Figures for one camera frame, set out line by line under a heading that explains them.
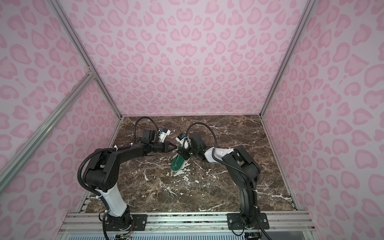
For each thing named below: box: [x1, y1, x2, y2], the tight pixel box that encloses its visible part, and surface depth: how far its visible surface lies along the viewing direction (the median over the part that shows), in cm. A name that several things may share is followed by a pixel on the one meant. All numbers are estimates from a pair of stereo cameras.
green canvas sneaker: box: [170, 153, 186, 172], surface depth 94 cm
